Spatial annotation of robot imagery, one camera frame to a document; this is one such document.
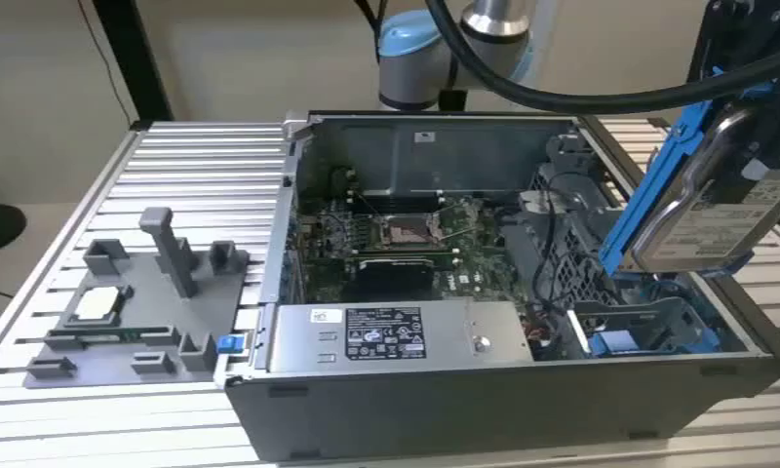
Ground red and black wire bundle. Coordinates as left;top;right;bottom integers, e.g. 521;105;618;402
523;311;564;348

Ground black open PC case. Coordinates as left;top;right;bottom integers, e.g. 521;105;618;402
211;109;780;463

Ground black upright post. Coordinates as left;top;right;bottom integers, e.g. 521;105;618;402
91;0;175;124

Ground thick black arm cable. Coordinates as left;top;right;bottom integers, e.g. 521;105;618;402
422;0;780;117

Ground black graphics card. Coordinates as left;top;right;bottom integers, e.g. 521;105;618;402
346;256;442;302

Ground black RAM slots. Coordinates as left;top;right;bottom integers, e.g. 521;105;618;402
346;191;446;214

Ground thin black wall cable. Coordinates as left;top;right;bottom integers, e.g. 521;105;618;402
75;0;138;129

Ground metal socket cover frame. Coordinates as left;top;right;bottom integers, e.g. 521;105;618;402
427;202;482;240

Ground silver CPU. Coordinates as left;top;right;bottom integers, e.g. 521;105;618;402
75;287;123;322

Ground silver power supply unit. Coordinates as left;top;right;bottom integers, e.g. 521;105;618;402
262;300;537;375

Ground grey disk bay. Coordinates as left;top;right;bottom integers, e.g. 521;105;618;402
565;272;753;361

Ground green motherboard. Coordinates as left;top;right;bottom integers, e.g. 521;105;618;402
294;194;536;304

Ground hard disk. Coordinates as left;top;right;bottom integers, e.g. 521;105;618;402
596;81;780;280

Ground CPU socket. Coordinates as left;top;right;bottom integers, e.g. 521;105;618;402
379;212;441;248

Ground grey disk cage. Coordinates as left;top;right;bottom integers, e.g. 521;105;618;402
497;132;658;313

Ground grey parts rack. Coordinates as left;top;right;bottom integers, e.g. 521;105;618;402
22;206;253;391

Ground green RAM stick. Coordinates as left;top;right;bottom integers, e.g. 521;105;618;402
46;326;171;341

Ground black disk wire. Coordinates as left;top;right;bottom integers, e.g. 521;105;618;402
530;169;600;313

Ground blue disk carrier handle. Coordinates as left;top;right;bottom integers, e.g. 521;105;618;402
589;331;640;358

